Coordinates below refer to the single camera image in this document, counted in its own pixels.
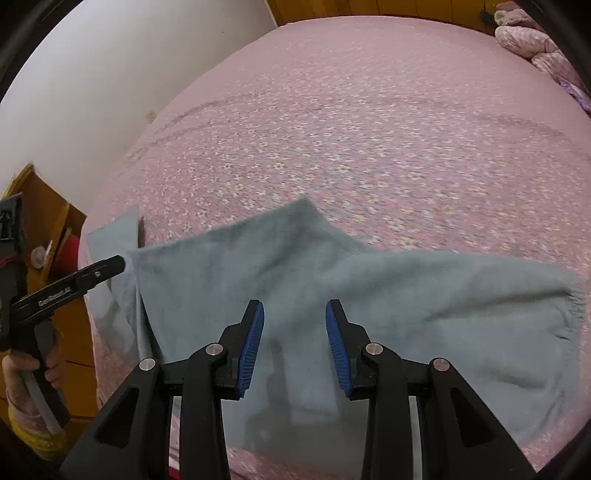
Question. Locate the person's left forearm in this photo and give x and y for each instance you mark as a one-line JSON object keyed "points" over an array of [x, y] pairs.
{"points": [[32, 434]]}

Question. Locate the grey-blue pants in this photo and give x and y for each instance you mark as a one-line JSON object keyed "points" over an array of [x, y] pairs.
{"points": [[415, 314]]}

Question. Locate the small pink round object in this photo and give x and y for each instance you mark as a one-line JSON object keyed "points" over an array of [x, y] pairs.
{"points": [[39, 257]]}

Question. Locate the wooden bedside cabinet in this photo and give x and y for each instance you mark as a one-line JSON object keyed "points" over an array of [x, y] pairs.
{"points": [[74, 350]]}

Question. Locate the bed with pink floral sheet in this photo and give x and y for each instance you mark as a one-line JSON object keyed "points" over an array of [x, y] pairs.
{"points": [[346, 138]]}

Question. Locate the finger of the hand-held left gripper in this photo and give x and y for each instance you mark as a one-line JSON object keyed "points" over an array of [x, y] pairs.
{"points": [[101, 269]]}

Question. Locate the cream fluffy cloth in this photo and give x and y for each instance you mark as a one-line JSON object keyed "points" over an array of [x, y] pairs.
{"points": [[503, 16]]}

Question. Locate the pink floral quilt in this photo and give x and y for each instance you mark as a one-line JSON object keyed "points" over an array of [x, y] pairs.
{"points": [[521, 37]]}

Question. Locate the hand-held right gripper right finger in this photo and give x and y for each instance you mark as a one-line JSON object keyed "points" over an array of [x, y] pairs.
{"points": [[336, 344]]}

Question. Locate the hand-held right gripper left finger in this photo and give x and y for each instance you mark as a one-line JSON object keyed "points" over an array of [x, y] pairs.
{"points": [[251, 341]]}

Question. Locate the person's left hand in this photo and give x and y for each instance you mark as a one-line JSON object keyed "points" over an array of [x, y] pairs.
{"points": [[16, 378]]}

